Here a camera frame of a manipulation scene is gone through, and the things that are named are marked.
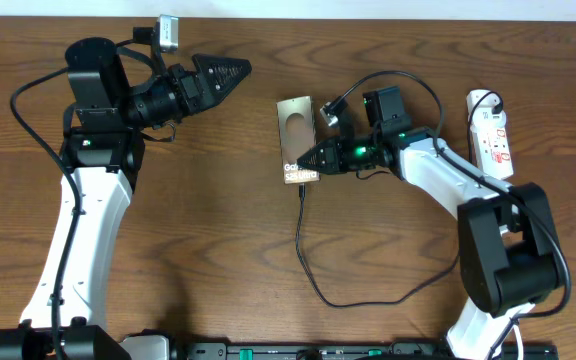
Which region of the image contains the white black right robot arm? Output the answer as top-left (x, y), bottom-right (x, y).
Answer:
top-left (297, 87), bottom-right (571, 359)

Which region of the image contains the black USB charging cable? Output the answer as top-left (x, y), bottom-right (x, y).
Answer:
top-left (294, 90), bottom-right (505, 308)

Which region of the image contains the white power strip cord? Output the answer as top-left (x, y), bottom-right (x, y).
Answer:
top-left (511, 319), bottom-right (525, 360)

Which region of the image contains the white power strip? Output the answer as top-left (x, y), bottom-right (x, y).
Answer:
top-left (466, 89), bottom-right (514, 180)

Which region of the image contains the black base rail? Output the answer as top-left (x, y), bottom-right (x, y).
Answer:
top-left (167, 341), bottom-right (559, 360)

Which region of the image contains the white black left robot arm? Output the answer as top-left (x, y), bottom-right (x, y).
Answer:
top-left (0, 28), bottom-right (252, 359)

